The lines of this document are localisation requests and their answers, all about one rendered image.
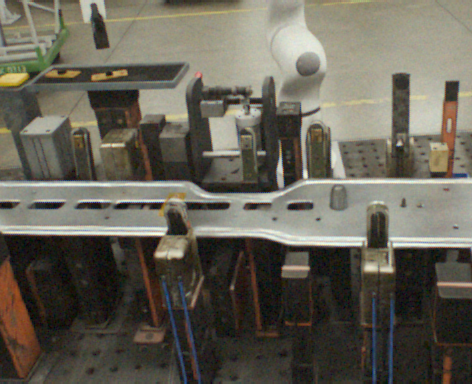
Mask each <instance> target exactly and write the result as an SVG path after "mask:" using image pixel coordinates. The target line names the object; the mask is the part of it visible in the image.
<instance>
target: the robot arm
mask: <svg viewBox="0 0 472 384"><path fill-rule="evenodd" d="M80 4H81V9H82V13H83V18H84V22H86V23H87V21H91V26H92V30H93V32H92V34H93V38H94V43H95V47H96V49H104V48H109V47H110V44H109V40H108V35H107V31H106V27H105V22H104V21H103V20H105V19H106V17H105V6H104V0H80ZM266 41H267V46H268V49H269V51H270V53H271V55H272V56H273V58H274V59H275V60H276V62H277V63H278V64H279V66H280V70H281V77H282V83H281V88H280V90H279V91H278V106H279V103H280V102H301V111H302V128H301V142H302V159H303V175H304V179H306V178H307V171H306V166H307V165H306V147H305V140H306V134H307V128H308V127H309V124H310V123H311V122H312V121H315V120H319V121H321V122H322V117H321V104H320V88H321V85H322V83H323V80H324V78H325V74H326V57H325V52H324V50H323V47H322V45H321V44H320V42H319V41H318V40H317V38H316V37H315V36H314V35H313V34H312V33H311V32H310V31H309V30H308V29H307V26H306V23H305V18H304V0H267V15H266ZM331 162H332V168H334V167H335V165H336V155H335V153H334V152H333V151H332V150H331ZM277 173H278V174H279V175H281V176H283V171H282V158H281V151H280V160H279V164H278V168H277Z"/></svg>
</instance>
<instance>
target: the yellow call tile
mask: <svg viewBox="0 0 472 384"><path fill-rule="evenodd" d="M27 78H29V73H7V74H5V75H3V76H2V77H0V86H16V85H19V84H21V83H22V82H23V81H25V80H26V79H27Z"/></svg>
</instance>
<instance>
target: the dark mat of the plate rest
mask: <svg viewBox="0 0 472 384"><path fill-rule="evenodd" d="M185 65H186V64H170V65H132V66H93V67H54V68H52V69H51V70H50V71H52V70H59V69H61V68H63V69H67V70H69V71H80V72H81V73H79V74H78V75H76V76H74V77H49V76H45V74H44V75H43V76H42V77H40V78H39V79H38V80H37V81H35V82H34V83H33V84H42V83H86V82H117V83H131V82H172V81H173V80H174V79H175V76H176V75H177V74H179V72H180V71H181V70H182V68H183V67H184V66H185ZM111 69H112V71H118V70H126V71H127V75H125V76H119V77H113V78H107V79H101V80H95V81H93V80H92V75H94V74H100V73H105V70H111ZM50 71H48V72H50ZM48 72H47V73H48ZM47 73H46V74H47Z"/></svg>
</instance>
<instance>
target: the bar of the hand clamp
mask: <svg viewBox="0 0 472 384"><path fill-rule="evenodd" d="M410 93H411V73H410V71H392V72H391V155H394V154H395V134H405V154H406V155H409V139H410Z"/></svg>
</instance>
